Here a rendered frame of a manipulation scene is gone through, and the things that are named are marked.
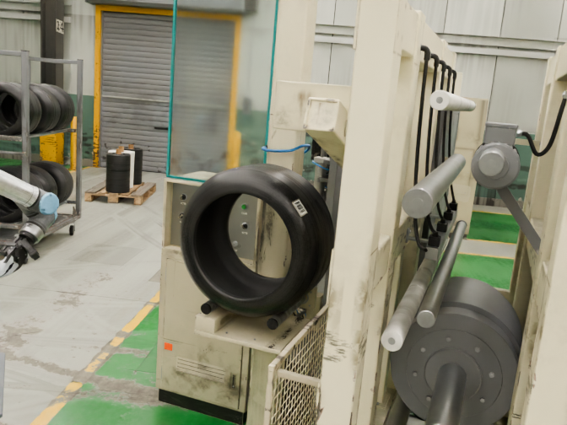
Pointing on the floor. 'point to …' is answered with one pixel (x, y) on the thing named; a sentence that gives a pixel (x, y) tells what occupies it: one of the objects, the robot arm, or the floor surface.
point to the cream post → (267, 259)
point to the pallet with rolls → (122, 178)
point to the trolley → (42, 114)
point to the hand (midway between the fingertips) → (2, 274)
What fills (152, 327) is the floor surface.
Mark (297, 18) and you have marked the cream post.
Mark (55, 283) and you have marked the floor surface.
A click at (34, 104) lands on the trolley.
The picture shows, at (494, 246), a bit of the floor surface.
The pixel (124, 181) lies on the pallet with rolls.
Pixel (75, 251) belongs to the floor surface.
